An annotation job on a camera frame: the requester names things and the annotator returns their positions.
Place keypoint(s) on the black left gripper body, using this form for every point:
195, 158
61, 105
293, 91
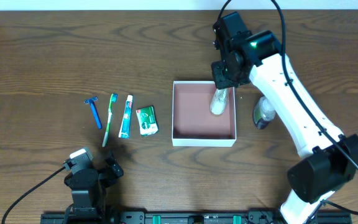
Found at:
111, 173

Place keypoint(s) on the small toothpaste tube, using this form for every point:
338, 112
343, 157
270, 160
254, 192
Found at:
126, 120

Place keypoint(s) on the clear pump bottle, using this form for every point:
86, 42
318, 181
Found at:
263, 113

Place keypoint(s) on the blue disposable razor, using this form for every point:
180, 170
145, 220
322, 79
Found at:
91, 103

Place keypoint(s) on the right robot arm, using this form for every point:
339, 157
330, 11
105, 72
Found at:
327, 156

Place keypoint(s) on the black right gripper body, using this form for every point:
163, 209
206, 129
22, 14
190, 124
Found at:
223, 79

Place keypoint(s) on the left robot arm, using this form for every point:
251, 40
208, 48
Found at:
88, 187

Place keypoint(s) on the black mounting rail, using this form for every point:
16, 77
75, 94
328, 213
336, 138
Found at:
252, 216

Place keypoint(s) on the white lotion tube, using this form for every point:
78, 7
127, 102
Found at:
219, 101

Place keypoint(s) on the green soap packet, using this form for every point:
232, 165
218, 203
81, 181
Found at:
147, 121

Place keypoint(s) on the white cardboard box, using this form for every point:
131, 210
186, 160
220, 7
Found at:
193, 124

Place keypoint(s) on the green white toothbrush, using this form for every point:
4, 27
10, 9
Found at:
112, 101

